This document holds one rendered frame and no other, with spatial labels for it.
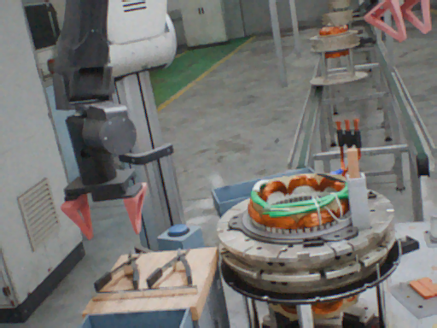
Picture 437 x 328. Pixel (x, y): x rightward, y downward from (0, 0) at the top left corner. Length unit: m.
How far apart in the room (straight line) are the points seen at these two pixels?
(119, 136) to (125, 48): 0.48
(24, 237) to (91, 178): 2.43
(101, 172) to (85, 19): 0.23
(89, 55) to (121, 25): 0.42
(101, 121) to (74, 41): 0.12
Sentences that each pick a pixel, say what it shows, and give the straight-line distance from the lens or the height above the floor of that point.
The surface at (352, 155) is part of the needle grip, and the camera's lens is 0.93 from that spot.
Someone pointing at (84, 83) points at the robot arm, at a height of 1.41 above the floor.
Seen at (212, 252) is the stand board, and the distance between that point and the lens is 1.03.
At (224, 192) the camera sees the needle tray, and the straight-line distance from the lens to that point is 1.35.
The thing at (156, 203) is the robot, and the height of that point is 1.05.
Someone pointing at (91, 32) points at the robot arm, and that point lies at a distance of 0.83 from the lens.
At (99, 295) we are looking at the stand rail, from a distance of 0.96.
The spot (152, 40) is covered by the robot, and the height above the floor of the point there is 1.43.
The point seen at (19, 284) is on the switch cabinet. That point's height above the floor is 0.21.
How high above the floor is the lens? 1.51
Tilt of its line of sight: 17 degrees down
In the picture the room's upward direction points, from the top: 10 degrees counter-clockwise
